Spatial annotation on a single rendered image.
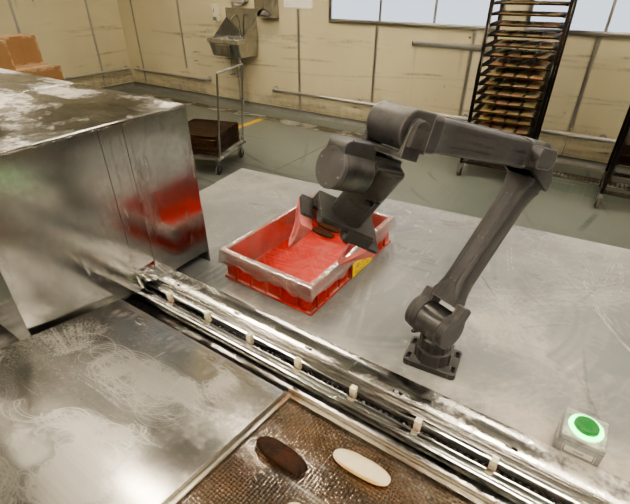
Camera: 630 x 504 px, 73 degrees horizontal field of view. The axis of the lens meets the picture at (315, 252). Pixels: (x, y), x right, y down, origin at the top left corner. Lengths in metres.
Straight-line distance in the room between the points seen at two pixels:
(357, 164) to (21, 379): 0.75
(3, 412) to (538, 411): 1.00
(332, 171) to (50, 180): 0.65
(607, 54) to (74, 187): 4.58
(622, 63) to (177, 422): 4.70
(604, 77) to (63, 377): 4.77
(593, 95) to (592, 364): 4.01
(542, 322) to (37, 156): 1.23
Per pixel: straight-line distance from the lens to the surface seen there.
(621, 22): 4.94
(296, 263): 1.34
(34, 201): 1.03
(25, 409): 0.94
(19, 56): 5.29
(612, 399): 1.15
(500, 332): 1.19
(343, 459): 0.78
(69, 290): 1.14
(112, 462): 0.80
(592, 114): 5.05
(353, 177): 0.56
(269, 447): 0.78
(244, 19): 6.64
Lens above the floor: 1.57
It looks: 32 degrees down
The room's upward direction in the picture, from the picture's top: straight up
